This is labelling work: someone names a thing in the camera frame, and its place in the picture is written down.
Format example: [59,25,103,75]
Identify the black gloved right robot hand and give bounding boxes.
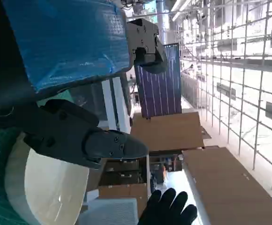
[138,187,198,225]

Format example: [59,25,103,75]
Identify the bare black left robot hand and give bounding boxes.
[0,0,168,171]

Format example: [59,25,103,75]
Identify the white square plate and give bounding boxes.
[4,131,91,225]

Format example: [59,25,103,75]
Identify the brown shelf unit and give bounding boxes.
[88,157,149,218]

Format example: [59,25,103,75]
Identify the brown wooden cabinet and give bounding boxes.
[182,146,272,225]
[130,112,211,152]

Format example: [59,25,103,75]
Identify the purple screen monitor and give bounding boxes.
[134,43,183,119]

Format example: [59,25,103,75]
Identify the metal scaffold frame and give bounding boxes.
[173,0,272,190]

